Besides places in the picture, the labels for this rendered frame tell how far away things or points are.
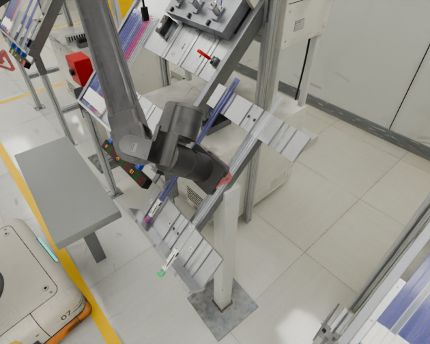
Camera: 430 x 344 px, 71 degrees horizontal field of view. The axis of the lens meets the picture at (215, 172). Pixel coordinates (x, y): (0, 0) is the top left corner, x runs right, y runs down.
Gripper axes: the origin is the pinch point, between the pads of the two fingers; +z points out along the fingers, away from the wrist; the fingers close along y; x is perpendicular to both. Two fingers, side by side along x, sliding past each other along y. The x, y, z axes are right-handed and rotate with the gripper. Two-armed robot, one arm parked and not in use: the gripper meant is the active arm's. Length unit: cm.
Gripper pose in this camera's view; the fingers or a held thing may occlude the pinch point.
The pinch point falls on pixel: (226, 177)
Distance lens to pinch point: 68.0
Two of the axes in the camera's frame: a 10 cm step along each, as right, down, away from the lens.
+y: -6.2, -5.3, 5.8
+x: -5.4, 8.2, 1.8
